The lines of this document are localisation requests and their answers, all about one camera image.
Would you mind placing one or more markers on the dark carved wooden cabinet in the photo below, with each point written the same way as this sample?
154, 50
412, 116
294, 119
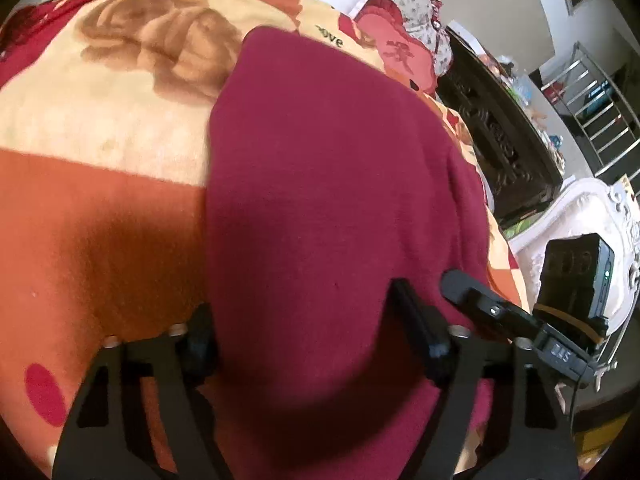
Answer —
495, 125

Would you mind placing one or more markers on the white ornate chair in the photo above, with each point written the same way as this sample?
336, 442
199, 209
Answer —
590, 205

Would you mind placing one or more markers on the maroon cloth garment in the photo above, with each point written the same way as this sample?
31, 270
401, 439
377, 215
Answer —
325, 160

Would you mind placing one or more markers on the floral printed blanket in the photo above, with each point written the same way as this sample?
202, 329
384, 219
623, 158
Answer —
100, 125

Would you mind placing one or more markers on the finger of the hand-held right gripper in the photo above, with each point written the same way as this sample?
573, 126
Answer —
480, 305

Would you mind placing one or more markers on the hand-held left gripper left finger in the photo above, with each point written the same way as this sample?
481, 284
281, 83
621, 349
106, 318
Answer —
200, 350

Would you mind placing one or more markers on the metal rack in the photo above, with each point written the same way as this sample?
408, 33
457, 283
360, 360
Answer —
581, 66

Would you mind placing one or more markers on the red embroidered pillow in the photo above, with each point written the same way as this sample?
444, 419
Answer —
395, 50

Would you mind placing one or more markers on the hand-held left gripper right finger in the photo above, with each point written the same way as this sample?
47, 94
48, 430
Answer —
422, 325

